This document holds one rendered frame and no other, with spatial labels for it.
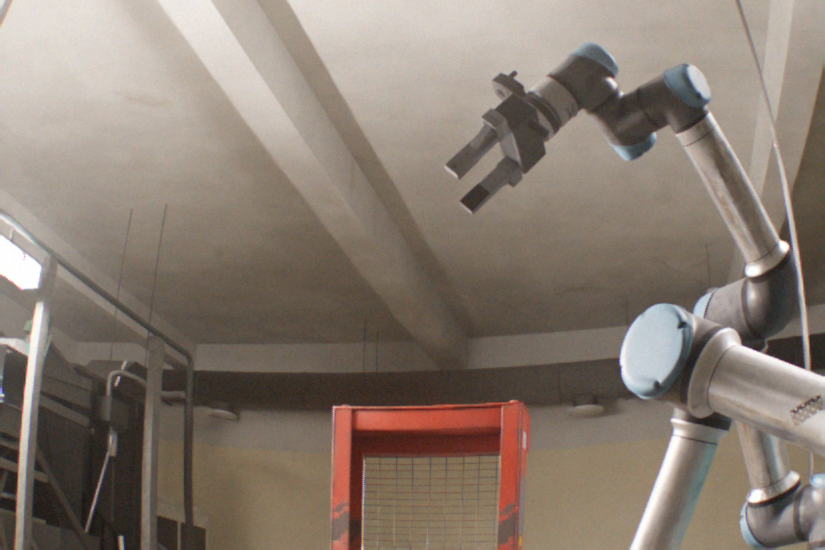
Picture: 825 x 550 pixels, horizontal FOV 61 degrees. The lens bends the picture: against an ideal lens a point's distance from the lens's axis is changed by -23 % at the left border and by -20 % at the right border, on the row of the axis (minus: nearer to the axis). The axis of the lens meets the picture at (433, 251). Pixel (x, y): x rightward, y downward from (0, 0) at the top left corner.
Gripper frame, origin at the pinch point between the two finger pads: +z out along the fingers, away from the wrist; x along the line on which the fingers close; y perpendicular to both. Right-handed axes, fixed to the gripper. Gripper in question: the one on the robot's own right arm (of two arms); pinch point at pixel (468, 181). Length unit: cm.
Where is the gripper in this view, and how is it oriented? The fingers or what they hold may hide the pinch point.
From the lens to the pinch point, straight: 125.6
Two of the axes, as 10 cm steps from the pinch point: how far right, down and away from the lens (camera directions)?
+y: 6.7, 6.0, -4.3
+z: -7.1, 6.9, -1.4
